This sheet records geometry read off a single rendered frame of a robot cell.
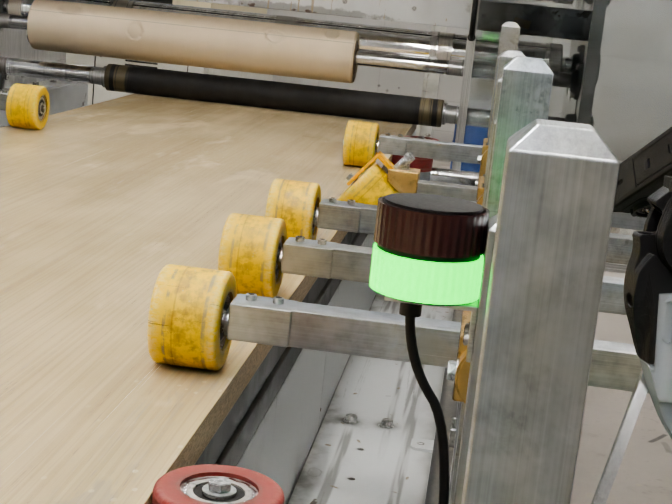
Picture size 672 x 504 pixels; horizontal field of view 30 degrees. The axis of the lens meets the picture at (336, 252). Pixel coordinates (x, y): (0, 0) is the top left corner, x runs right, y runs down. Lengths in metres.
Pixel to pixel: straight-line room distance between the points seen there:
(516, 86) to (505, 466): 0.51
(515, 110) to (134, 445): 0.35
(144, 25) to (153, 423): 2.25
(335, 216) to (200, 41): 1.62
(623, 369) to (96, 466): 0.41
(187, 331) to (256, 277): 0.25
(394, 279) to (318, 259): 0.57
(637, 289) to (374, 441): 1.03
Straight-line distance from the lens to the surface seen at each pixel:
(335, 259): 1.22
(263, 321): 0.98
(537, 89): 0.90
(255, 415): 1.16
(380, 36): 3.05
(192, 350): 0.98
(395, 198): 0.67
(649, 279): 0.70
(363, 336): 0.98
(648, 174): 0.74
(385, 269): 0.66
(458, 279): 0.66
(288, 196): 1.46
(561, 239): 0.40
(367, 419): 1.78
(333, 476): 1.57
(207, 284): 0.98
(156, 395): 0.95
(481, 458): 0.42
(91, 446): 0.85
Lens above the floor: 1.21
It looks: 12 degrees down
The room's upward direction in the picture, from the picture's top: 6 degrees clockwise
